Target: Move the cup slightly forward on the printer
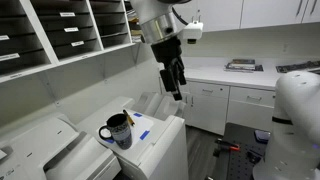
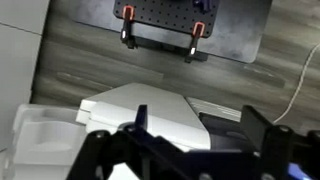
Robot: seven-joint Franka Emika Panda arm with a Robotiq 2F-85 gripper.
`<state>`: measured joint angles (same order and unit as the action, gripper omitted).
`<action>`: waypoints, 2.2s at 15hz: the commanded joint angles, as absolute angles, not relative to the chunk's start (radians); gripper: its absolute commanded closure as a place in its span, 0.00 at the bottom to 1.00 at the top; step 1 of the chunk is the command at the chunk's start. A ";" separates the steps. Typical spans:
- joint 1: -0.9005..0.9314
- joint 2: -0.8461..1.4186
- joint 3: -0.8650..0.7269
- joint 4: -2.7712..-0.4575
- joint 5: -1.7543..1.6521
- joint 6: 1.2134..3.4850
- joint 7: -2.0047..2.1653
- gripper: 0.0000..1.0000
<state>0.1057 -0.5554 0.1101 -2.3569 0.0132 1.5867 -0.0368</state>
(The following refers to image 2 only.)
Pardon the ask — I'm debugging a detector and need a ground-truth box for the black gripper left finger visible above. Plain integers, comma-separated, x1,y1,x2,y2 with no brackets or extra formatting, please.
135,105,148,130

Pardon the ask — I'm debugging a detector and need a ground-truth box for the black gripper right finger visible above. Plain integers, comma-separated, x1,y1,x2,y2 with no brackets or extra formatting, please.
240,105,272,153

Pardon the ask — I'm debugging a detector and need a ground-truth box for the black perforated breadboard plate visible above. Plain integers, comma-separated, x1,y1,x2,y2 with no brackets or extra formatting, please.
113,0,220,38

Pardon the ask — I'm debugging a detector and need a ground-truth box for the white cable on floor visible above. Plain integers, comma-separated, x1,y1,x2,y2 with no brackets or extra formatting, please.
273,43,320,124

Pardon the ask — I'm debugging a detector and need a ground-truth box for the orange black clamp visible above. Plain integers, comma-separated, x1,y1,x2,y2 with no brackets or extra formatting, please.
185,21,205,63
121,5,135,49

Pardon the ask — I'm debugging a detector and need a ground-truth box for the large white printer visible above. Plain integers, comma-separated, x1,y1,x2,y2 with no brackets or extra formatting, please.
5,83,244,180

